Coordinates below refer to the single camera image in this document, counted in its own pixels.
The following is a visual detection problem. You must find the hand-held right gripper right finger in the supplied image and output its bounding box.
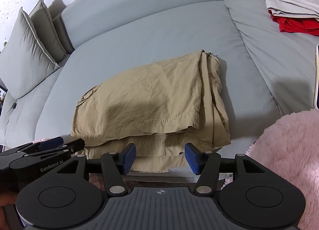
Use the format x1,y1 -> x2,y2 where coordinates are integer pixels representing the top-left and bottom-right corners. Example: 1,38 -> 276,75
185,143 -> 276,195

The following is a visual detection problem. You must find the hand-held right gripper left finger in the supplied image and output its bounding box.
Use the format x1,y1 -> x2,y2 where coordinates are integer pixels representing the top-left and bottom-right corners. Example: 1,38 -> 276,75
45,143 -> 136,196

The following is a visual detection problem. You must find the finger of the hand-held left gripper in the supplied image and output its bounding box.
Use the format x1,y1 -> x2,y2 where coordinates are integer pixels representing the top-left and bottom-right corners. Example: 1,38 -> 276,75
15,137 -> 64,152
58,138 -> 85,156

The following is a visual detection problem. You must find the person's left hand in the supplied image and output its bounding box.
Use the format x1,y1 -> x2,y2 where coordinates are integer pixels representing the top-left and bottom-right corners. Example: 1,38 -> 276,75
0,191 -> 18,220

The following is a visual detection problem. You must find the large light grey cushion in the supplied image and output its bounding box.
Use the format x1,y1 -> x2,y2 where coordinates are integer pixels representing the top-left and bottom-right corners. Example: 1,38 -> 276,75
0,7 -> 61,99

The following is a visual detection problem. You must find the pink fluffy cloth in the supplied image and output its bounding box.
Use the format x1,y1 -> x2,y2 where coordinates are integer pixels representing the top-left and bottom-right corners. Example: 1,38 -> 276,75
221,108 -> 319,230

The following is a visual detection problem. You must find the small grey cushion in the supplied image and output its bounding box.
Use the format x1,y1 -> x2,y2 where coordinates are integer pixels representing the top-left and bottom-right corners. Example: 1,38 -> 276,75
30,0 -> 68,62

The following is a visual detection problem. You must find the grey sofa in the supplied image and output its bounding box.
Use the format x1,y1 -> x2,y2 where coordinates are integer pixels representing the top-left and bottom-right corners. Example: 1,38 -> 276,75
0,0 -> 319,188

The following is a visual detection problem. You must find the white-edged smartphone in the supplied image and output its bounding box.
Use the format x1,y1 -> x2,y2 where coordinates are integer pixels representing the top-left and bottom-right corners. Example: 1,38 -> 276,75
313,44 -> 319,109

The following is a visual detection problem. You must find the red cloth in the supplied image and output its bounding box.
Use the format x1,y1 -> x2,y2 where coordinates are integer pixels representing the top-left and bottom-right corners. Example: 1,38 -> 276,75
261,0 -> 319,36

